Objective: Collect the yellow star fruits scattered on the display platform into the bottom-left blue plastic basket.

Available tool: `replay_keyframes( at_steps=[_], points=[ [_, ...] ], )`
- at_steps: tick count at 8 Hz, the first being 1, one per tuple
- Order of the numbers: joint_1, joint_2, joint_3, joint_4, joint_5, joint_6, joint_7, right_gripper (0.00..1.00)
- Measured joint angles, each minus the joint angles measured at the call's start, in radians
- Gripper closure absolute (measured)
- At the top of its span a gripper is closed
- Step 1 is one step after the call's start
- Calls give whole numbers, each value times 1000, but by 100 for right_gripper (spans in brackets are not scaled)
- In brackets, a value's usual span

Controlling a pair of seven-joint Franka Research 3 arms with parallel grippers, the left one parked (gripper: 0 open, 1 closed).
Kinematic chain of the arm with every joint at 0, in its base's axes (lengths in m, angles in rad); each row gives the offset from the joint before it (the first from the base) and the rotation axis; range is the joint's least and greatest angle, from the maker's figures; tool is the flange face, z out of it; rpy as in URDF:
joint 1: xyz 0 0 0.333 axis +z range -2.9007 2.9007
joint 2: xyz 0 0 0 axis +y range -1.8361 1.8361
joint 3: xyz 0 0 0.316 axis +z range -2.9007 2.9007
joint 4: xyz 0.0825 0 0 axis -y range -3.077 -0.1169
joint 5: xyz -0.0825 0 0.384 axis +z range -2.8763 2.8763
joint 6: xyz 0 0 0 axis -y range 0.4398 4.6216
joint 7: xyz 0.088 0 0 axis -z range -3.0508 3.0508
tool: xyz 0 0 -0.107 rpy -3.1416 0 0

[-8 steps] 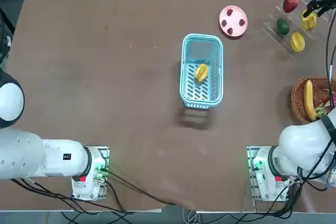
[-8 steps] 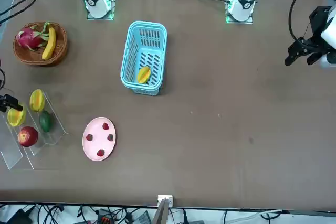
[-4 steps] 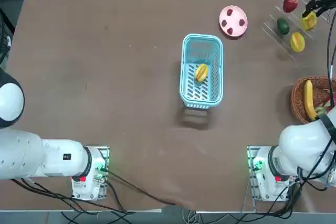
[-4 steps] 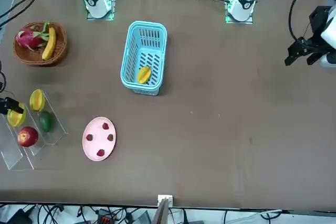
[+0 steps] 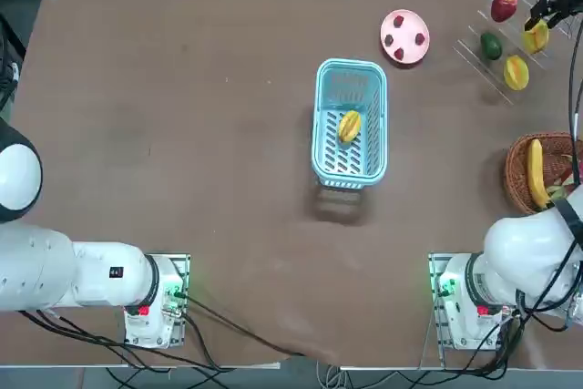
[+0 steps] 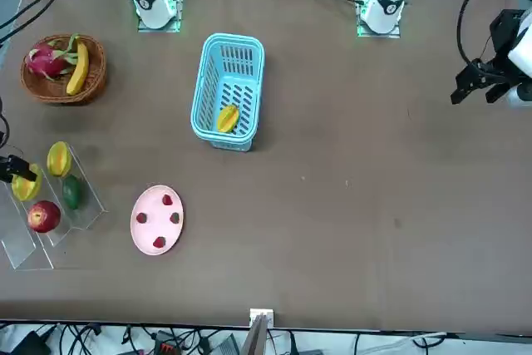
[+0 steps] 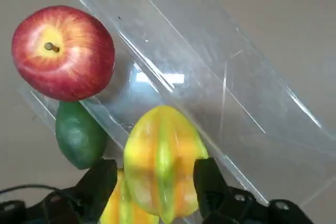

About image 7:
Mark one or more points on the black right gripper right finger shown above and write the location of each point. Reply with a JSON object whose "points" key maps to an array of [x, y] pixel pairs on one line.
{"points": [[210, 182]]}

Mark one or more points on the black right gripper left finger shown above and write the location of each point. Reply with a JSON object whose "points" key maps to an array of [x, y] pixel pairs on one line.
{"points": [[97, 182]]}

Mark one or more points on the yellow star fruit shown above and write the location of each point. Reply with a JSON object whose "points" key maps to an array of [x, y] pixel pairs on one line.
{"points": [[123, 208], [162, 161]]}

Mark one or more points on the clear acrylic step platform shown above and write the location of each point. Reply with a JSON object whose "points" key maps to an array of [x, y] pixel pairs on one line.
{"points": [[210, 64]]}

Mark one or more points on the green avocado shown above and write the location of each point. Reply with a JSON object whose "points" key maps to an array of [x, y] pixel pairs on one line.
{"points": [[78, 137]]}

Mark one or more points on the red apple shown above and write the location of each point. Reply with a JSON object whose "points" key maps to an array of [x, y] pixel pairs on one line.
{"points": [[63, 56]]}

